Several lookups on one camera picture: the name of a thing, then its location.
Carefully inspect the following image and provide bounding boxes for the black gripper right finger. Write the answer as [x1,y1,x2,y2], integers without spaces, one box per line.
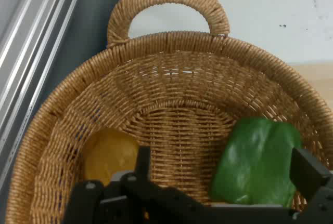
[289,147,333,224]

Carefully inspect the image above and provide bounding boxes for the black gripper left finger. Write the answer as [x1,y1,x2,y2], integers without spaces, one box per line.
[121,146,167,201]

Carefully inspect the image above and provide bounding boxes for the yellow bell pepper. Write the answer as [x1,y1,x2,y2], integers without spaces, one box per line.
[82,127,141,187]

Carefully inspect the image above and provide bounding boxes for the green bell pepper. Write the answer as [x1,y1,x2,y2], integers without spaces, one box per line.
[209,116,302,208]

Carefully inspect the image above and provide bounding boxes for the bamboo cutting board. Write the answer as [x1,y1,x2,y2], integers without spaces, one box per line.
[290,62,333,115]

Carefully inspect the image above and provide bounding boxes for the woven wicker basket with handles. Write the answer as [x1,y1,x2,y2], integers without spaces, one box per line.
[5,0,333,224]

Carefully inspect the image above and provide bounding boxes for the aluminium frame rail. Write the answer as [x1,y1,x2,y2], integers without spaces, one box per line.
[0,0,88,191]

